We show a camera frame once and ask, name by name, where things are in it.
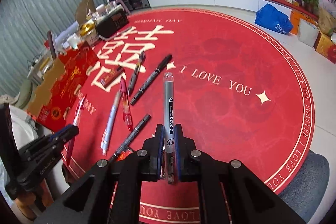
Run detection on blue white cartoon pen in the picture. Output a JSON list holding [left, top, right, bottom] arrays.
[[100, 91, 121, 156]]

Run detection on pink red gel pen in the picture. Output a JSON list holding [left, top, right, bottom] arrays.
[[120, 77, 133, 131]]

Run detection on red lead refill box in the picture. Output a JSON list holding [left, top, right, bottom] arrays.
[[100, 66, 125, 88]]

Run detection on black marker pen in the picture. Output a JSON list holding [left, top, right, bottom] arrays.
[[108, 114, 151, 163]]

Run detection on grey black gel pen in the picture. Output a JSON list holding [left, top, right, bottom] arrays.
[[127, 51, 146, 96]]

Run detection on silver K-2020 pen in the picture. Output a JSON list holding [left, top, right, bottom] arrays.
[[163, 72, 175, 184]]

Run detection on black cap white pen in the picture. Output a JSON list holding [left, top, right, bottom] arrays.
[[130, 54, 173, 106]]

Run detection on red cardboard fruit box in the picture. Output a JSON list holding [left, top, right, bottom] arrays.
[[27, 42, 98, 132]]

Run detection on red smartphone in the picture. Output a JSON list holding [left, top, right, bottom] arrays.
[[47, 30, 58, 60]]

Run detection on gold lid glass jar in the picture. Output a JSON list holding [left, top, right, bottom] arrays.
[[80, 23, 99, 47]]

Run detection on red round wedding mat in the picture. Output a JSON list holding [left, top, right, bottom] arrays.
[[68, 9, 315, 193]]

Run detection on black portable radio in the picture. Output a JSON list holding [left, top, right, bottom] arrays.
[[96, 10, 129, 38]]

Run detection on beige chair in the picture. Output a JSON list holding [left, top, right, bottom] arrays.
[[75, 0, 96, 26]]

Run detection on blue plastic bag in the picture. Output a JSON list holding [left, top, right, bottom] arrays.
[[255, 4, 293, 35]]

